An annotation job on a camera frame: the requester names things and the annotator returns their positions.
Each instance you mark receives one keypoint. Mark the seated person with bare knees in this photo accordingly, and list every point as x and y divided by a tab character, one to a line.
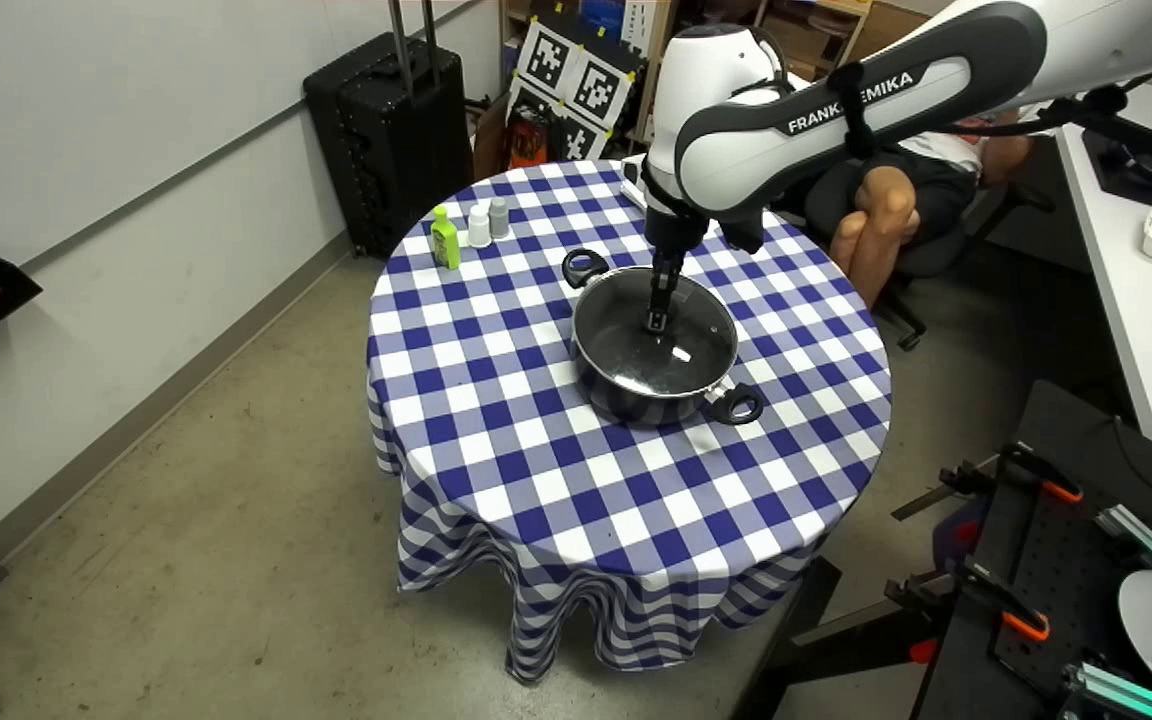
883	214

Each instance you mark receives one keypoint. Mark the green plastic bottle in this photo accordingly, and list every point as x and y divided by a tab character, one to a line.
445	242

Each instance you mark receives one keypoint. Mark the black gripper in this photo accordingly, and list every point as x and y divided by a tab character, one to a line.
677	242

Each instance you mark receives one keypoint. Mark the blue white checkered tablecloth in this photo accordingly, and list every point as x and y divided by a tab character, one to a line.
563	492

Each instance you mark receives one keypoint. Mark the grey shaker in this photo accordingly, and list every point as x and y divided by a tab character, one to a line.
497	219

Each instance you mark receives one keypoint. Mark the white black Franka robot arm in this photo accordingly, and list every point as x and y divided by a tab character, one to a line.
868	101

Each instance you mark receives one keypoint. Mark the black suitcase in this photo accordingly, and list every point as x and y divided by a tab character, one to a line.
389	140

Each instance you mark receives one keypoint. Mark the black glass pot lid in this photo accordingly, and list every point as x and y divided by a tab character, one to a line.
703	332

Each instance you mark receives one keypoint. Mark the black equipment stand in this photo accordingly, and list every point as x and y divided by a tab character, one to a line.
1068	600

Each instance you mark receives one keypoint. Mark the fiducial marker board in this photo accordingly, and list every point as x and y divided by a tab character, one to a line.
548	58
602	88

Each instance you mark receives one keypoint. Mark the white shaker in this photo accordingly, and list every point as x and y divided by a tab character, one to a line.
478	224

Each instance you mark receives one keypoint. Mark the black office chair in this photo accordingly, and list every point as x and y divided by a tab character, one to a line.
941	266

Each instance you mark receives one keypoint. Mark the black cooking pot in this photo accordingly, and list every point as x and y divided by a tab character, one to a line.
662	385

